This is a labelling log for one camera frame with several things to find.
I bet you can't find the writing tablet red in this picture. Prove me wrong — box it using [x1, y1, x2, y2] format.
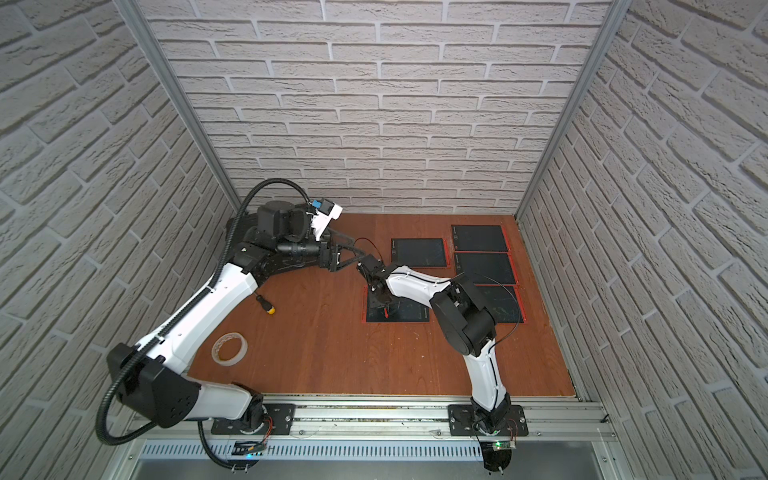
[364, 289, 430, 324]
[391, 238, 450, 268]

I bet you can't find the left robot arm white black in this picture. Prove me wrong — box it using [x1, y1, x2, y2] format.
[97, 199, 347, 432]

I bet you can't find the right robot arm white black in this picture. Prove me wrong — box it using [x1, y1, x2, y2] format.
[357, 255, 511, 433]

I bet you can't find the black plastic tool case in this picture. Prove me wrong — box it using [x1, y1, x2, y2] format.
[226, 213, 258, 260]

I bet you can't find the black screwdriver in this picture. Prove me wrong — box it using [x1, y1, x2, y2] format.
[256, 294, 276, 315]

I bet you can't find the white tape roll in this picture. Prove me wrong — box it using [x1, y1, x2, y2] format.
[211, 332, 248, 367]

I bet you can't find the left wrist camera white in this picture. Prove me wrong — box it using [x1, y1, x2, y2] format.
[310, 198, 343, 241]

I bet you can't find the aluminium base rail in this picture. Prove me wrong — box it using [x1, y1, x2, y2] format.
[105, 395, 630, 479]

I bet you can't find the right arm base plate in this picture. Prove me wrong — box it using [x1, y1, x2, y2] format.
[447, 404, 529, 437]

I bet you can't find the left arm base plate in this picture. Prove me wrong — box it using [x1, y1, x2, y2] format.
[211, 403, 296, 436]

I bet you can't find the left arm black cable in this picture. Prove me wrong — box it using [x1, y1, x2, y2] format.
[94, 177, 313, 472]

